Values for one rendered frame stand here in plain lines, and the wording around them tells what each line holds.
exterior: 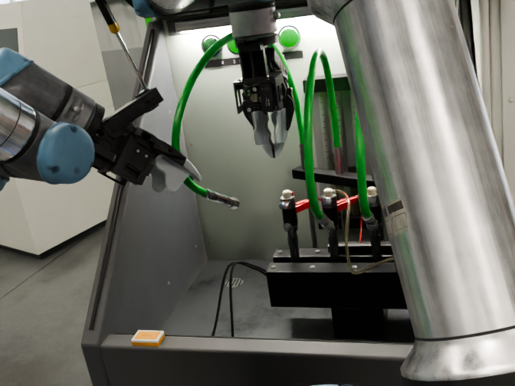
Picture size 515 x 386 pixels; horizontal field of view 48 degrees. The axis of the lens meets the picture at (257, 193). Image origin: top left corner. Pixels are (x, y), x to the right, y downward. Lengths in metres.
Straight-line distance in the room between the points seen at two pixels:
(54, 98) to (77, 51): 3.13
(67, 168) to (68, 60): 3.25
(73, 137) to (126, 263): 0.48
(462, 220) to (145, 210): 0.94
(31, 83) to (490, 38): 0.73
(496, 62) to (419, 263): 0.73
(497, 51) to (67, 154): 0.72
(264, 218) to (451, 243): 1.11
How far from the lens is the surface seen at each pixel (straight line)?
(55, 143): 0.72
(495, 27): 1.09
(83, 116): 0.90
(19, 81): 0.88
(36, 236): 3.89
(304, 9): 1.28
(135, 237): 1.20
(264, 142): 1.03
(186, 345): 1.04
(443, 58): 0.41
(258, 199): 1.45
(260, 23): 0.94
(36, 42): 3.85
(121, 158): 0.91
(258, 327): 1.26
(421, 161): 0.39
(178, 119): 0.98
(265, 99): 0.95
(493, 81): 1.08
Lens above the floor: 1.52
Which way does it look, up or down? 21 degrees down
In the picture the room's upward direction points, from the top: 8 degrees counter-clockwise
